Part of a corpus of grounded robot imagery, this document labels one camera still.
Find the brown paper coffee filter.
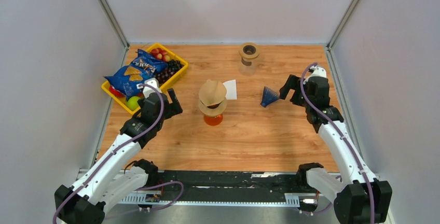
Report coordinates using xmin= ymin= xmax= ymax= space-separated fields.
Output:
xmin=199 ymin=79 xmax=227 ymax=106

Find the white paper coffee filter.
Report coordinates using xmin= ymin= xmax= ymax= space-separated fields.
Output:
xmin=223 ymin=79 xmax=238 ymax=100

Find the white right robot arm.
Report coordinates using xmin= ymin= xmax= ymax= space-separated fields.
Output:
xmin=279 ymin=75 xmax=392 ymax=223

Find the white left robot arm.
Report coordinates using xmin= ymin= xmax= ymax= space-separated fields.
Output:
xmin=52 ymin=84 xmax=183 ymax=223

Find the green apple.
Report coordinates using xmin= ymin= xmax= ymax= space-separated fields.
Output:
xmin=125 ymin=96 xmax=141 ymax=111

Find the dark grapes bunch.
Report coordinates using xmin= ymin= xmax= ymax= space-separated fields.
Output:
xmin=154 ymin=60 xmax=184 ymax=85

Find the blue chips bag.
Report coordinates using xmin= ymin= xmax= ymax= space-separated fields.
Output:
xmin=104 ymin=49 xmax=168 ymax=98

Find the red fruit under bag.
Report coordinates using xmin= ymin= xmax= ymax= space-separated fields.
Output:
xmin=108 ymin=86 xmax=125 ymax=97

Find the orange glass carafe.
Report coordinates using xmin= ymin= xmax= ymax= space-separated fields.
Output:
xmin=203 ymin=114 xmax=223 ymax=126

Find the clear glass carafe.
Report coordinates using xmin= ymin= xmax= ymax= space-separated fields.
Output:
xmin=239 ymin=58 xmax=257 ymax=76

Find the yellow plastic tray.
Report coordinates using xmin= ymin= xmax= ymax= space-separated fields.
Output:
xmin=101 ymin=43 xmax=189 ymax=115

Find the red apples bunch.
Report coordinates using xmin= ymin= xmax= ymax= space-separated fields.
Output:
xmin=150 ymin=48 xmax=171 ymax=62

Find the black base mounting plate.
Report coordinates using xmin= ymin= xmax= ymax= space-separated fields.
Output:
xmin=143 ymin=163 xmax=321 ymax=205

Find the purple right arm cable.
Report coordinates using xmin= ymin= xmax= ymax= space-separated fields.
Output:
xmin=299 ymin=62 xmax=376 ymax=224

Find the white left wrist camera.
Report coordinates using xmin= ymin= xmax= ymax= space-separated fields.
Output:
xmin=136 ymin=78 xmax=161 ymax=98

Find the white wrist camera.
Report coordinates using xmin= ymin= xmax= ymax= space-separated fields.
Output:
xmin=306 ymin=65 xmax=327 ymax=81
xmin=136 ymin=78 xmax=161 ymax=98

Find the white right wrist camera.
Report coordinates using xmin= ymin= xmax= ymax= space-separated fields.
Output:
xmin=306 ymin=65 xmax=327 ymax=81

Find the aluminium frame rail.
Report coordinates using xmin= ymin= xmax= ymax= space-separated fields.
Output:
xmin=62 ymin=172 xmax=388 ymax=224

